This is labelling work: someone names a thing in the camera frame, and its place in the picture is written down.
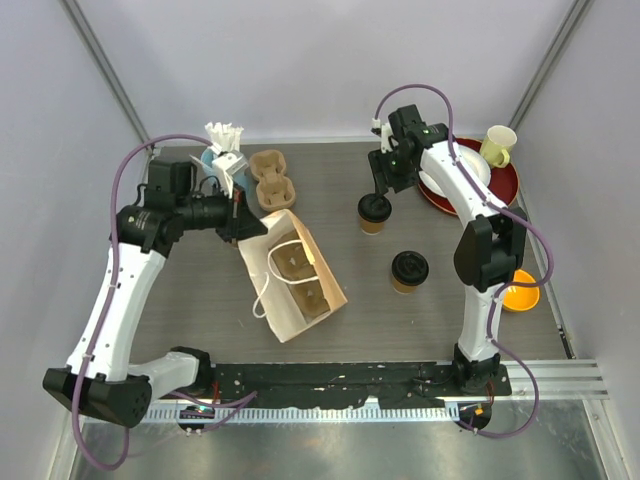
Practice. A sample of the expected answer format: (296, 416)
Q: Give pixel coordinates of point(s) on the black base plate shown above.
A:
(342, 385)

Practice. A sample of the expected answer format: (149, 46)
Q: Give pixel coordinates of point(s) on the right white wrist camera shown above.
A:
(384, 131)

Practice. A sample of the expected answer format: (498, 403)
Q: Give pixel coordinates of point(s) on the brown paper bag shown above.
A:
(274, 302)

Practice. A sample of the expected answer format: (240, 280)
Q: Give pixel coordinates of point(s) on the black coffee cup lid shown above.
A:
(410, 268)

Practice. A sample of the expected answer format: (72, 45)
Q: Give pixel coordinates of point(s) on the orange bowl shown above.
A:
(521, 299)

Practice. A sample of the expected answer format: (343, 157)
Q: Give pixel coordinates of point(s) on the pale yellow mug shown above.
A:
(497, 145)

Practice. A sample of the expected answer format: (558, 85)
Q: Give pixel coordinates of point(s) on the cardboard cup carrier stack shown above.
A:
(274, 190)

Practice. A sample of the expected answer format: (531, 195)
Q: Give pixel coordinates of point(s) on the brown paper cup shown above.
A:
(371, 227)
(403, 288)

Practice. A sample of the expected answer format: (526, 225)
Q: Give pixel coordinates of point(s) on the white paper plate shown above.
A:
(473, 160)

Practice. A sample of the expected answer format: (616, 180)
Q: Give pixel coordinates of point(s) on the aluminium frame rail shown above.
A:
(544, 380)

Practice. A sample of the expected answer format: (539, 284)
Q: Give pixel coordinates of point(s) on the light blue straw holder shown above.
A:
(206, 159)

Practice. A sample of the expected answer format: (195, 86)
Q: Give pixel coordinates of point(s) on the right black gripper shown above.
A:
(382, 179)

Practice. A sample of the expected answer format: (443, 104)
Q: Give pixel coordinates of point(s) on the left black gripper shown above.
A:
(239, 221)

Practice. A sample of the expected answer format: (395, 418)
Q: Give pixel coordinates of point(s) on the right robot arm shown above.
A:
(491, 247)

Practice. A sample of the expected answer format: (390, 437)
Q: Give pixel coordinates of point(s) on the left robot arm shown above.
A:
(98, 379)

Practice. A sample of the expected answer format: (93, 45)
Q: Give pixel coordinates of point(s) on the single cardboard cup carrier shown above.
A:
(291, 263)

